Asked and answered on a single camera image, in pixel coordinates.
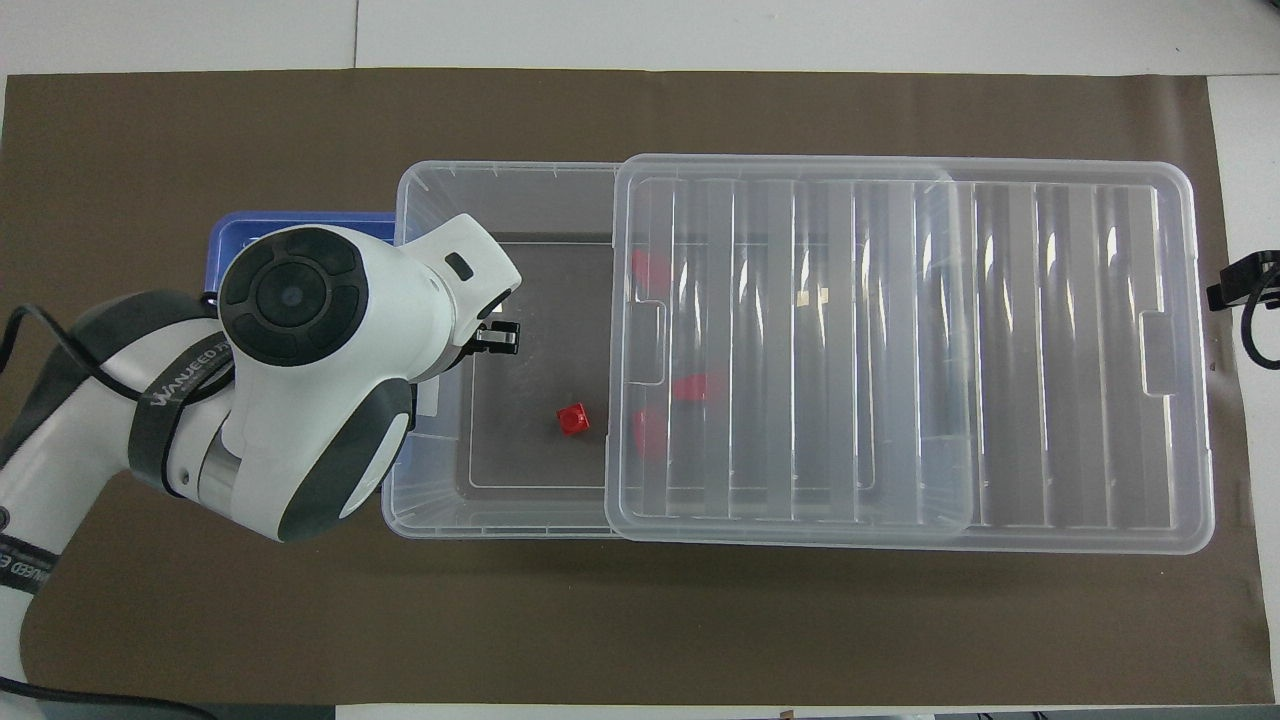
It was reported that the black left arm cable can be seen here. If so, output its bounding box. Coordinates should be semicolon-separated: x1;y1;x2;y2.
0;305;236;406

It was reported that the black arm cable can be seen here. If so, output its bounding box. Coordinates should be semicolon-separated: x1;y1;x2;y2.
1238;262;1280;371
0;305;236;406

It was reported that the blue plastic tray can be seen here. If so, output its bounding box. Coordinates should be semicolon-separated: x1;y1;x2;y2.
205;211;398;293

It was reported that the brown paper table mat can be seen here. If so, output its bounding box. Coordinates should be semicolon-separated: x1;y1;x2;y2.
0;68;1276;706

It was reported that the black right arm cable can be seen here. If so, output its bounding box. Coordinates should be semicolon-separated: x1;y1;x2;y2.
1238;262;1280;371

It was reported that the clear plastic storage box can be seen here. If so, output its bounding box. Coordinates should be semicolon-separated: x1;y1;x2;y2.
381;160;976;541

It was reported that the clear ribbed plastic lid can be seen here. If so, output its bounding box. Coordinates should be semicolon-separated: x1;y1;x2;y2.
604;153;1215;554

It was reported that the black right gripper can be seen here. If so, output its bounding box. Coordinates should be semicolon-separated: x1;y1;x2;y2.
1207;250;1280;312

